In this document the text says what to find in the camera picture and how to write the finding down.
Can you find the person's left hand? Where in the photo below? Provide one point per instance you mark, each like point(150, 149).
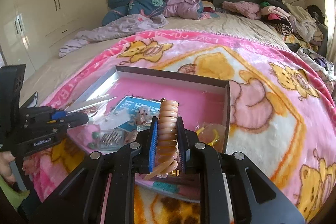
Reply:
point(5, 159)

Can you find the shallow cardboard box tray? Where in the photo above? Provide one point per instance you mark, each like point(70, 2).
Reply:
point(203, 103)

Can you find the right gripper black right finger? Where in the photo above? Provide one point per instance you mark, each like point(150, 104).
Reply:
point(183, 145)

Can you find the bobby pins packet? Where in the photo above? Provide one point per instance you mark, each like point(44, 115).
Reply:
point(111, 139)

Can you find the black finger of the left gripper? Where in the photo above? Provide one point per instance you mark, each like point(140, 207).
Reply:
point(75, 119)

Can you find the lilac crumpled sheet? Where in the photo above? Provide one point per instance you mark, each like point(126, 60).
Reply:
point(120, 28)

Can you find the white plastic hair comb clip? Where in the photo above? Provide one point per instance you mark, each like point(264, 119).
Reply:
point(79, 106)

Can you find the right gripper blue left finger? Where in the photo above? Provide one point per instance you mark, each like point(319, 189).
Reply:
point(152, 143)

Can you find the white earring card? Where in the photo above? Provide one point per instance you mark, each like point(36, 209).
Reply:
point(121, 119)

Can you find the dark floral quilt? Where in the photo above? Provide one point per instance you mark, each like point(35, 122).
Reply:
point(121, 8)

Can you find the pink pajama garment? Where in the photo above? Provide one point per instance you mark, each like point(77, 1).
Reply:
point(190, 9)

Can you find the black notebook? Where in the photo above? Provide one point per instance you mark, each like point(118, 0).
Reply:
point(32, 101)

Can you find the pink folded garment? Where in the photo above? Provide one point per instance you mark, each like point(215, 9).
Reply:
point(248, 9)

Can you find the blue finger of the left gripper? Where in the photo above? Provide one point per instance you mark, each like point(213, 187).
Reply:
point(58, 114)

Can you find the pink cartoon football blanket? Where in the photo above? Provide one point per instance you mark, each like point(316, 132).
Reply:
point(282, 117)

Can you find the pile of clothes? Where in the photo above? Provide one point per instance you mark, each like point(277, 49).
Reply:
point(290, 20)

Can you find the cream wardrobe with handles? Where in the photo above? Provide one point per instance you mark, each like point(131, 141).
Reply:
point(32, 31)

